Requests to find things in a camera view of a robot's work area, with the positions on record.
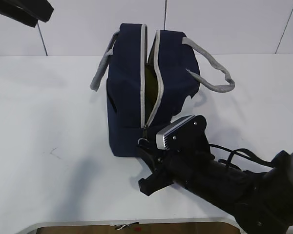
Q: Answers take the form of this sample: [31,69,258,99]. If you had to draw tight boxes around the green lid glass container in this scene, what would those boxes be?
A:
[145,64,158,117]

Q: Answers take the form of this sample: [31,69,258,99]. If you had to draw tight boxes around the navy blue lunch bag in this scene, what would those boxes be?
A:
[90,23,235,157]

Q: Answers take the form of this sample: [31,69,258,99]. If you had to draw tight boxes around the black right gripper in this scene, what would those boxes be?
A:
[136,143,215,197]

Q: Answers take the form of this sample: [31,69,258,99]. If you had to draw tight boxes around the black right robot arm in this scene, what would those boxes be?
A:
[137,145,293,234]

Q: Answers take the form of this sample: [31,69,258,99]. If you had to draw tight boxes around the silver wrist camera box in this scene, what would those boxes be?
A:
[155,115,207,151]

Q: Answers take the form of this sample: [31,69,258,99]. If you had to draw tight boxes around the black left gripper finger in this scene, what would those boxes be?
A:
[0,0,54,28]

